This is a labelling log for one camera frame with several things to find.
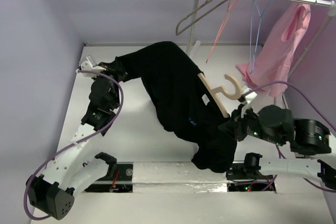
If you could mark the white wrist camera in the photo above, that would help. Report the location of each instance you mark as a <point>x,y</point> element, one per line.
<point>248,96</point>
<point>89,68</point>

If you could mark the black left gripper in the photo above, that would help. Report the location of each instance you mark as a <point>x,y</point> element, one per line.
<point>115,68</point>

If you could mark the pink t shirt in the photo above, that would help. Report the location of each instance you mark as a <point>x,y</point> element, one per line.
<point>274,61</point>

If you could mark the grey hanger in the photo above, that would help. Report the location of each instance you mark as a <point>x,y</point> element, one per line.
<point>194,16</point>

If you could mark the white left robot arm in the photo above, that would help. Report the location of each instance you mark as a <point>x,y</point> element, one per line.
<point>51,190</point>

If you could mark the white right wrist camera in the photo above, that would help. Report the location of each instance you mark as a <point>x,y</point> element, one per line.
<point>248,96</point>

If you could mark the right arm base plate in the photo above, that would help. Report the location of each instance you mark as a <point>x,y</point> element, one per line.
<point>240,181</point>

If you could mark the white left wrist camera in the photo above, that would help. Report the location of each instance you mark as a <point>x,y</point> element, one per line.
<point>89,68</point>

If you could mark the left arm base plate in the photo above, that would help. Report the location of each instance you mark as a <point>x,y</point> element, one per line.
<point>121,182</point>

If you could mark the black t shirt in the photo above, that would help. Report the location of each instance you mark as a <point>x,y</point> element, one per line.
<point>183,104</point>

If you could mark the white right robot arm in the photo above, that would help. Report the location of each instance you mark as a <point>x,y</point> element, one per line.
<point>277,126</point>

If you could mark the blue hanger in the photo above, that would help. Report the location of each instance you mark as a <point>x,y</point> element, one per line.
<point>254,35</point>

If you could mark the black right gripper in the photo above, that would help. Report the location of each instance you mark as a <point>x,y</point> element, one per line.
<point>237,125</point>

